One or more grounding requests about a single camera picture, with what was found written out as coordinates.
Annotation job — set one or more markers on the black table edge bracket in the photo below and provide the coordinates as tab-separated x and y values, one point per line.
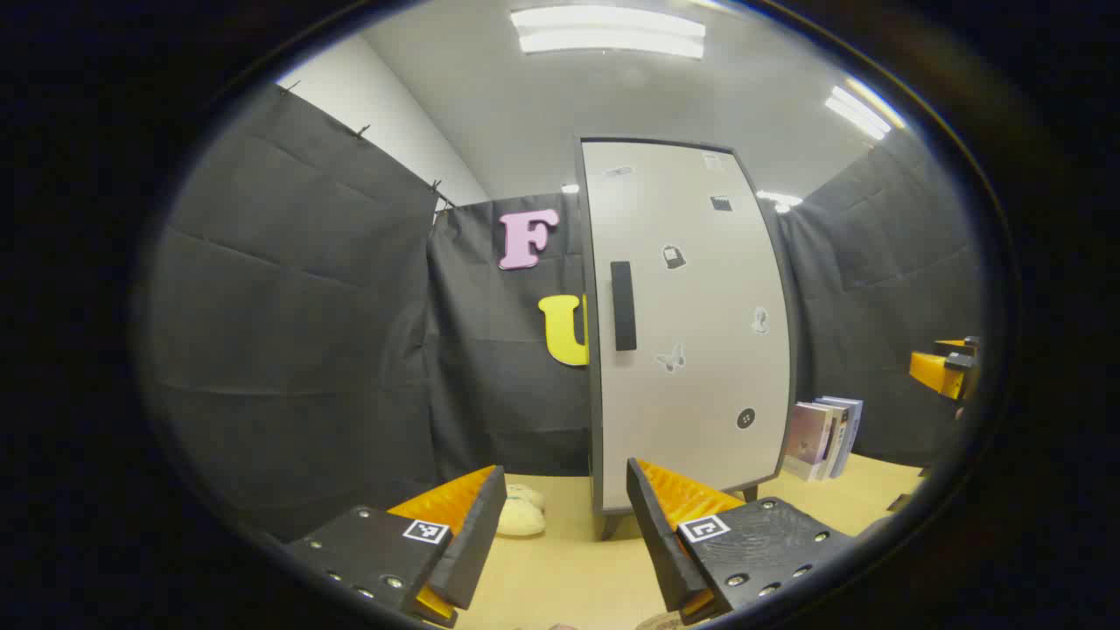
899	503

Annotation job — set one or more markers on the black backdrop cloth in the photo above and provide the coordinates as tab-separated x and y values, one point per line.
297	332

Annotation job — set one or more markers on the light grey cabinet door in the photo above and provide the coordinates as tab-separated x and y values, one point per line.
700	297

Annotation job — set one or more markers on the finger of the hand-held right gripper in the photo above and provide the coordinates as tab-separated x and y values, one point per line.
962	346
932	372

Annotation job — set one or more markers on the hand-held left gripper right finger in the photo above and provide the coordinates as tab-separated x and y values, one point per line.
656	542

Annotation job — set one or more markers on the large ceiling light panel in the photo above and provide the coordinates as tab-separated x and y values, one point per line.
608	31

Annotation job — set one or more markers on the cream plush toy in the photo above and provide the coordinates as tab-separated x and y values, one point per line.
521	518

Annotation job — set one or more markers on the dark grey cabinet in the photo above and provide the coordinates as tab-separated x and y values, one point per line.
595	394

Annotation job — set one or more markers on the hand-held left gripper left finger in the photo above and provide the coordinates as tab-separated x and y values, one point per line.
477	542

